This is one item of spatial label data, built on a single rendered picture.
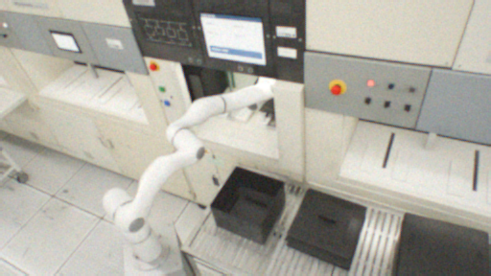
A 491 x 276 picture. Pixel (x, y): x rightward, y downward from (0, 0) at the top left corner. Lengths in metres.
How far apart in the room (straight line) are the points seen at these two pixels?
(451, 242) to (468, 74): 0.62
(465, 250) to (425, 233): 0.13
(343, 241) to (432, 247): 0.34
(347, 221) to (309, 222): 0.17
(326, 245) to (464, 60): 0.88
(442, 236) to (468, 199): 0.37
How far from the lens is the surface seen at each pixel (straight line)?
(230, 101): 1.59
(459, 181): 1.95
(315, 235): 1.67
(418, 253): 1.53
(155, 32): 1.78
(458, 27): 1.31
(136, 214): 1.49
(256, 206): 1.87
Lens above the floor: 2.31
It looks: 43 degrees down
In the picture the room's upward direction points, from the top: 12 degrees counter-clockwise
